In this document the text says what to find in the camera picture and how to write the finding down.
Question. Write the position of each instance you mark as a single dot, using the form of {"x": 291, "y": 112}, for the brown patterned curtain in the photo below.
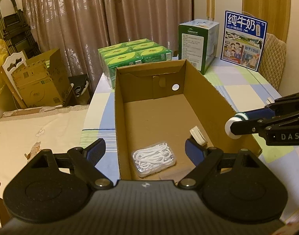
{"x": 80, "y": 27}

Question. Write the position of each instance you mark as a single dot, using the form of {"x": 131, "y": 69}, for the white green tape roll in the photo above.
{"x": 231, "y": 125}

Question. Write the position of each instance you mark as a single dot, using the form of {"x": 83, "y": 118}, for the stacked brown cardboard boxes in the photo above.
{"x": 43, "y": 81}

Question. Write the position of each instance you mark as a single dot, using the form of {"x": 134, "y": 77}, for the green tissue box pack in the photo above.
{"x": 131, "y": 53}

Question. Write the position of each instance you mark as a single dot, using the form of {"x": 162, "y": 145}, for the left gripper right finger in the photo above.
{"x": 205, "y": 159}

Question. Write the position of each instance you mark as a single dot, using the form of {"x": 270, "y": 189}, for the black shopping bag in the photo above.
{"x": 80, "y": 92}

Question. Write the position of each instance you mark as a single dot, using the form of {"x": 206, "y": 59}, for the clear box of floss picks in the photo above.
{"x": 153, "y": 159}

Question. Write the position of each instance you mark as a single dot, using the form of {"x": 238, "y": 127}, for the open brown cardboard box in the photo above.
{"x": 162, "y": 102}

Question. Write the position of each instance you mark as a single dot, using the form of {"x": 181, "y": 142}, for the white carved board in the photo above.
{"x": 13, "y": 62}

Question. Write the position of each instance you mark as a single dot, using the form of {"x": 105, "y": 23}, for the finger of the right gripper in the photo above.
{"x": 257, "y": 126}
{"x": 262, "y": 113}

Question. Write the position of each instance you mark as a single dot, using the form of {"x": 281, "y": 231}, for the beige quilted chair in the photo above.
{"x": 272, "y": 62}

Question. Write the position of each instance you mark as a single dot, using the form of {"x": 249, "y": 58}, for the wooden door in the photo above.
{"x": 275, "y": 12}

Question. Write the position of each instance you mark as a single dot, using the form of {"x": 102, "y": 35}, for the black folding hand cart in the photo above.
{"x": 16, "y": 33}

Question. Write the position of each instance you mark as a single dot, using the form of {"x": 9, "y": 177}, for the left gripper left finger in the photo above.
{"x": 84, "y": 162}

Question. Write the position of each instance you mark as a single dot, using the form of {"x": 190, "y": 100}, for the green white milk carton box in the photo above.
{"x": 198, "y": 42}

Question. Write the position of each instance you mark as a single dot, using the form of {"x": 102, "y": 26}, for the blue milk carton box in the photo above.
{"x": 243, "y": 40}

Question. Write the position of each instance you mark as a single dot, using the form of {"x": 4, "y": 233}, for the checkered tablecloth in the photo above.
{"x": 243, "y": 89}

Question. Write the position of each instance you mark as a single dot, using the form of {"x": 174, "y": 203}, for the cream patterned bed sheet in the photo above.
{"x": 23, "y": 134}

